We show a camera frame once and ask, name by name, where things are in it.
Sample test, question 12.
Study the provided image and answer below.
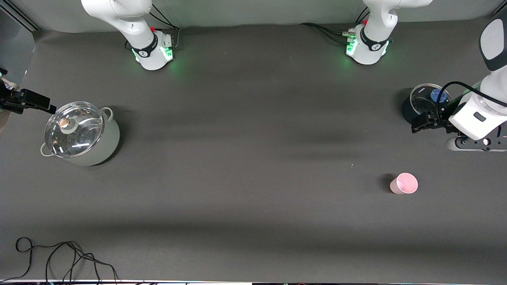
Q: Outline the pink plastic cup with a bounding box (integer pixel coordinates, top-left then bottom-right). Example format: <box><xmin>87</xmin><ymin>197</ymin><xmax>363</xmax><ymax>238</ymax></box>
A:
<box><xmin>390</xmin><ymin>173</ymin><xmax>418</xmax><ymax>195</ymax></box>

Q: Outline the dark blue saucepan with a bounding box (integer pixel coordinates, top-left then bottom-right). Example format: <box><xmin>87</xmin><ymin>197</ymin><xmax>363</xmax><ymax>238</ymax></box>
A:
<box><xmin>402</xmin><ymin>89</ymin><xmax>440</xmax><ymax>128</ymax></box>

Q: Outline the glass saucepan lid blue knob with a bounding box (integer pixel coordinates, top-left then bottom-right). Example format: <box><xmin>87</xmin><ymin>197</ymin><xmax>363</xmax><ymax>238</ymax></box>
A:
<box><xmin>410</xmin><ymin>83</ymin><xmax>453</xmax><ymax>116</ymax></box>

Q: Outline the glass pot lid beige knob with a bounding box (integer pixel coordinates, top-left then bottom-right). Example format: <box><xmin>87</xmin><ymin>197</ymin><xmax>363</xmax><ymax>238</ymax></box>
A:
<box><xmin>44</xmin><ymin>101</ymin><xmax>104</xmax><ymax>158</ymax></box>

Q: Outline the grey-green cooking pot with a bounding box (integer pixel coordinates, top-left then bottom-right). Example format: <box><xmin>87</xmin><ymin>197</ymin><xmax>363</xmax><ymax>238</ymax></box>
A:
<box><xmin>40</xmin><ymin>104</ymin><xmax>120</xmax><ymax>167</ymax></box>

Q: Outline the dark grey table cover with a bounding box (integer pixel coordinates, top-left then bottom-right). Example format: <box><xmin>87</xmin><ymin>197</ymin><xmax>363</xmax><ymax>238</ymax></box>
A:
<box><xmin>0</xmin><ymin>14</ymin><xmax>507</xmax><ymax>282</ymax></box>

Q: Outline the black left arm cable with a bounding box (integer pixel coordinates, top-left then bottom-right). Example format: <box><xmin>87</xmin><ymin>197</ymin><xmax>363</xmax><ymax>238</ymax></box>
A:
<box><xmin>436</xmin><ymin>81</ymin><xmax>507</xmax><ymax>119</ymax></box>

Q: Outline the loose black tangled cable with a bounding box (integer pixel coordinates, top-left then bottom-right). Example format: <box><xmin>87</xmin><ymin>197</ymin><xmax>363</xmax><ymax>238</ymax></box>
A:
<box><xmin>0</xmin><ymin>237</ymin><xmax>119</xmax><ymax>283</ymax></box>

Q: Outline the black right base cable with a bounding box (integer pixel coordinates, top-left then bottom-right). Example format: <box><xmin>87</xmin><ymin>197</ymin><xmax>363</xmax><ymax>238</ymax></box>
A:
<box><xmin>149</xmin><ymin>4</ymin><xmax>181</xmax><ymax>50</ymax></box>

